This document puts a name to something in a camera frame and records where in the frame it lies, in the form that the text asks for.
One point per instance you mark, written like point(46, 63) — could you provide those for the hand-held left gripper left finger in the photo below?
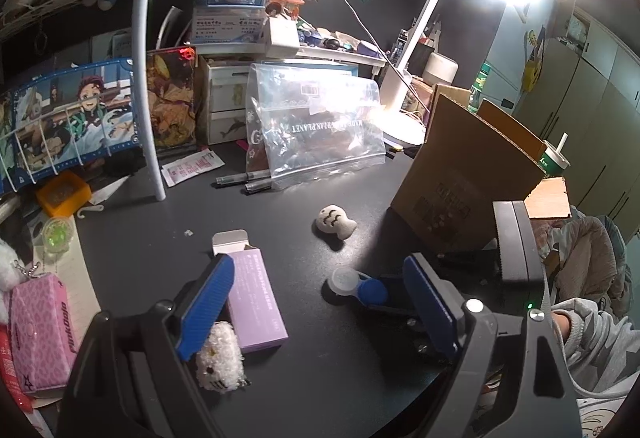
point(205, 308)

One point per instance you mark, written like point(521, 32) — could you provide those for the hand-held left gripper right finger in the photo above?
point(430, 308)

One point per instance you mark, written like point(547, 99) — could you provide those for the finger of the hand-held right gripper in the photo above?
point(395, 295)
point(470, 259)

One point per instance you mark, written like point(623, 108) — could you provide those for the blue and white contact lens case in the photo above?
point(350, 285)

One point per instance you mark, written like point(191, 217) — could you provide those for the brown cardboard box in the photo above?
point(465, 168)

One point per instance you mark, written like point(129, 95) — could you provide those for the person's right forearm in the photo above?
point(600, 338)

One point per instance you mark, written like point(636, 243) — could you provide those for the purple paper box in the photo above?
point(257, 303)

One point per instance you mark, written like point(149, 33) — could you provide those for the white crochet cat plush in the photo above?
point(220, 363)

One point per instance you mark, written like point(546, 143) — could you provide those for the person's grey clothing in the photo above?
point(585, 258)

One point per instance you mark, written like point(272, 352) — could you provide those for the green cup with straw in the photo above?
point(552, 160)

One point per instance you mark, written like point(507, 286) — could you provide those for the white fish shaped toy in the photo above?
point(332, 223)

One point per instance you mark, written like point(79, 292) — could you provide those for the white packet with pink print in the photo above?
point(192, 165)

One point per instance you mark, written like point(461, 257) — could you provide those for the white plastic hook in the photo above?
point(90, 211)

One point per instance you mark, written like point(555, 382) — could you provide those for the green bottle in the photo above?
point(480, 88)

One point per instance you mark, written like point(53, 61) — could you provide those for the pink patterned box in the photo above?
point(42, 338)

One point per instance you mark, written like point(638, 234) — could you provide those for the green clear round case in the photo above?
point(56, 234)

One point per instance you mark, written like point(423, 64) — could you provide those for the clear zip bag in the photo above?
point(310, 138)

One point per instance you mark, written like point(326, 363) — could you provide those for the white desk lamp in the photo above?
point(400, 93)

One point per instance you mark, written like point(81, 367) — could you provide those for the small orange box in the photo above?
point(62, 193)

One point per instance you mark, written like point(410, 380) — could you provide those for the white cylindrical humidifier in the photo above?
point(440, 68)

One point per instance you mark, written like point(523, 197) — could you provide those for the red packet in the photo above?
point(15, 368)

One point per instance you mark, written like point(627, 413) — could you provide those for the golden anime art card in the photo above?
point(170, 108)

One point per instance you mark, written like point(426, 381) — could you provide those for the white desktop drawer unit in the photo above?
point(225, 93)

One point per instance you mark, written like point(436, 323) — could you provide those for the blue anime printed box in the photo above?
point(85, 108)

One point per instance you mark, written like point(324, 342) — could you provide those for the white desktop shelf riser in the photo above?
point(320, 53)

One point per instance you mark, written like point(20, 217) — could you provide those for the white and blue medicine box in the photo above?
point(225, 25)

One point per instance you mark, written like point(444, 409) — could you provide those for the small white box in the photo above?
point(280, 33)

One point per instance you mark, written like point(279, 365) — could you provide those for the orange figurine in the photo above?
point(285, 3)

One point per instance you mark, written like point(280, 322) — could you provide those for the yellow character wall sticker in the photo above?
point(532, 63)

